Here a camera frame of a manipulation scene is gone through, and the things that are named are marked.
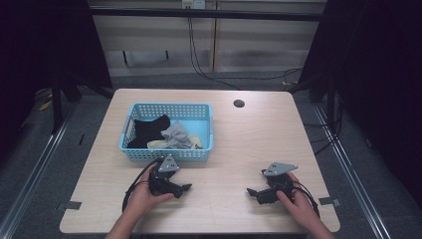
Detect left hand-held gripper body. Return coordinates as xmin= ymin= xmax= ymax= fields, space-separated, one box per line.
xmin=147 ymin=153 xmax=184 ymax=199

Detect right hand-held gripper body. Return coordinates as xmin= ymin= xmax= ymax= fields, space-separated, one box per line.
xmin=261 ymin=161 xmax=299 ymax=205

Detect person's left hand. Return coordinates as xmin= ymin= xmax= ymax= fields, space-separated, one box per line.
xmin=126 ymin=163 xmax=175 ymax=217

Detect person's right hand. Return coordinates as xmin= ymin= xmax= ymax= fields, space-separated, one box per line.
xmin=276 ymin=171 xmax=321 ymax=224

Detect pale yellow cloth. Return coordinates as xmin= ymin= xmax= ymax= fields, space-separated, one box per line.
xmin=146 ymin=133 xmax=204 ymax=150

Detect grey cloth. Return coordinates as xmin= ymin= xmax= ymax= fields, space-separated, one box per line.
xmin=160 ymin=120 xmax=194 ymax=149

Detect black cloth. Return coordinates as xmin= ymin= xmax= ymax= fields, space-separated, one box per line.
xmin=126 ymin=114 xmax=172 ymax=149

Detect grey tape strip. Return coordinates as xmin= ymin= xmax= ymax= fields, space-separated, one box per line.
xmin=57 ymin=200 xmax=83 ymax=211
xmin=317 ymin=196 xmax=342 ymax=207

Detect blue plastic basket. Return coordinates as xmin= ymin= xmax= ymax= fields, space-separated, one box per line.
xmin=117 ymin=102 xmax=214 ymax=163

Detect black metal stand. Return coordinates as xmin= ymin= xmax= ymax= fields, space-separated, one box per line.
xmin=49 ymin=74 xmax=65 ymax=135
xmin=324 ymin=71 xmax=337 ymax=128

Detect yellow floor tape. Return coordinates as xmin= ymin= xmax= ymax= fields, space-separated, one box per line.
xmin=38 ymin=94 xmax=54 ymax=113

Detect black curtain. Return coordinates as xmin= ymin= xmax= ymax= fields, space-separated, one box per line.
xmin=0 ymin=0 xmax=113 ymax=163
xmin=297 ymin=0 xmax=422 ymax=208

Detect black horizontal bar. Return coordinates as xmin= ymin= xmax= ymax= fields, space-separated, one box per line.
xmin=89 ymin=7 xmax=325 ymax=23

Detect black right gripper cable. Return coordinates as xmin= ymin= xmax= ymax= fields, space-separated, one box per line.
xmin=291 ymin=179 xmax=321 ymax=219

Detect black floor cables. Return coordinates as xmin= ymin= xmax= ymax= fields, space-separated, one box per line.
xmin=303 ymin=94 xmax=345 ymax=157

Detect metal floor rail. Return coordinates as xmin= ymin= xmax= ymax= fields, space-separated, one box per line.
xmin=313 ymin=103 xmax=397 ymax=239
xmin=0 ymin=99 xmax=82 ymax=239

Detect black wall cable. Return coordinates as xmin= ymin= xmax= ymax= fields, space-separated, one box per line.
xmin=186 ymin=8 xmax=304 ymax=92

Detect white wall socket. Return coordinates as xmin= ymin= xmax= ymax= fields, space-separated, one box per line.
xmin=180 ymin=0 xmax=207 ymax=10

